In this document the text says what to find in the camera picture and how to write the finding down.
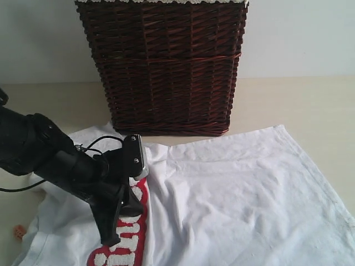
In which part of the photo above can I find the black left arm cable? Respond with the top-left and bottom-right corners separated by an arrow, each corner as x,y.
0,135 -> 125,192

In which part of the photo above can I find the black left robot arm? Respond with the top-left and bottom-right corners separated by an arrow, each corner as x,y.
1,93 -> 148,246

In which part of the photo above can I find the white t-shirt with red lettering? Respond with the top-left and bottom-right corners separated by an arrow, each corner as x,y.
14,125 -> 354,265

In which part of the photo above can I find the small orange object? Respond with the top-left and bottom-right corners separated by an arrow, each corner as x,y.
13,224 -> 27,241

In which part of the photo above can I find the dark brown wicker basket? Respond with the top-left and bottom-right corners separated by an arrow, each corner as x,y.
75,1 -> 249,136

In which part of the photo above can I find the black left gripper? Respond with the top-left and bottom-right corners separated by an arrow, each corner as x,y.
88,155 -> 143,245

